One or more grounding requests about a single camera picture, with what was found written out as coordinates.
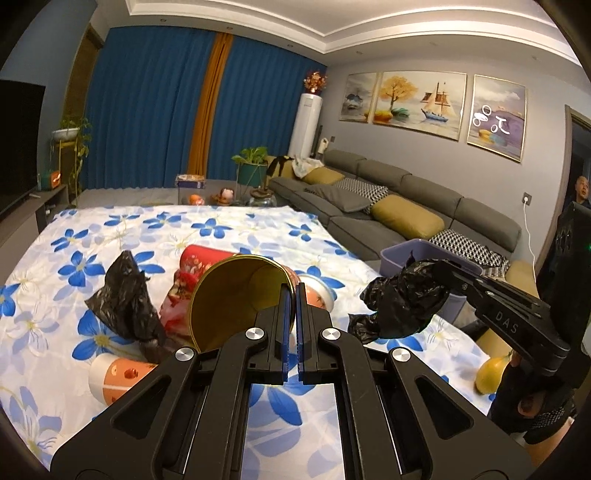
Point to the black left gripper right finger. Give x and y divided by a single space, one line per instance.
398 419

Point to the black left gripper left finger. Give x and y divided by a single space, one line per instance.
187 418

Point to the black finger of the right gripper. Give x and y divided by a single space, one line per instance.
518 318

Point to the orange white paper cup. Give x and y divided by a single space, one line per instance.
110 376
317 292

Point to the black plastic bag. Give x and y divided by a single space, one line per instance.
403 304
123 305

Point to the red snack wrapper bag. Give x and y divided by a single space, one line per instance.
173 311

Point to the red paper cup gold inside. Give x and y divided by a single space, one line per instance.
231 293

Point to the purple trash bin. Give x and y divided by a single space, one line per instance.
395 258

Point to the gloved hand holding gripper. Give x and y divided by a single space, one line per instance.
530 404

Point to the yellow pomelo fruit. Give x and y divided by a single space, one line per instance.
489 375

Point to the patterned black white cushion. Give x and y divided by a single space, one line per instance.
494 264

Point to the man in dark jacket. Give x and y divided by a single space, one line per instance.
582 192

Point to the mustard yellow cushion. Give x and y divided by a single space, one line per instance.
407 218

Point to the small red paper cup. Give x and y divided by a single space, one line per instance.
195 260

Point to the grey sofa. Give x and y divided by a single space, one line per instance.
366 237

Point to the purple abstract painting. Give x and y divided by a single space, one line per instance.
498 117

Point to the grey cushion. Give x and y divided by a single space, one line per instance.
345 200

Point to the sailboat tree painting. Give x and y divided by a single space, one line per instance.
428 102

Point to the far mustard cushion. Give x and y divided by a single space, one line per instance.
323 176

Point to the orange curtain strip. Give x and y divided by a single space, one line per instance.
204 119

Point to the grey tv cabinet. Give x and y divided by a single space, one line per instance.
22 225

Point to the potted green plant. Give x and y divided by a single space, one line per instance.
251 165

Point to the triptych landscape painting left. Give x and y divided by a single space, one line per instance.
358 97

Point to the white standing air conditioner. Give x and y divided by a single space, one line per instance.
305 125

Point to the red flower ornament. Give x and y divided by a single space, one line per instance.
315 82

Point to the plant on tall stand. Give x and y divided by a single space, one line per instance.
71 146

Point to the blue curtain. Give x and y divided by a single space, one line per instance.
143 103

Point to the black television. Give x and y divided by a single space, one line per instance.
21 105

